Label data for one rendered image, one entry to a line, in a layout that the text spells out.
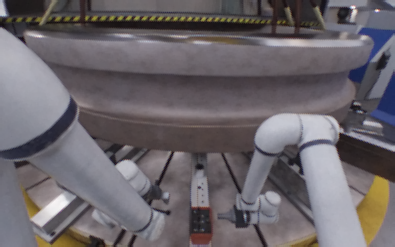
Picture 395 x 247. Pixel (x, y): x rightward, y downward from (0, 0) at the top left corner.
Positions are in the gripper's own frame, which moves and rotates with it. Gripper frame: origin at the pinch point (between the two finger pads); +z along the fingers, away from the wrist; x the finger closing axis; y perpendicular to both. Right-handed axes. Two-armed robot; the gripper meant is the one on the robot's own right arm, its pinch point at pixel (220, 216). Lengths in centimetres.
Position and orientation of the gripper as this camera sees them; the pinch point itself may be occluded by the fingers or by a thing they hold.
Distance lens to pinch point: 129.6
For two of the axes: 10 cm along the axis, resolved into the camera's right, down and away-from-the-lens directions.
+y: 0.3, -8.8, -4.8
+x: 0.0, 4.8, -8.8
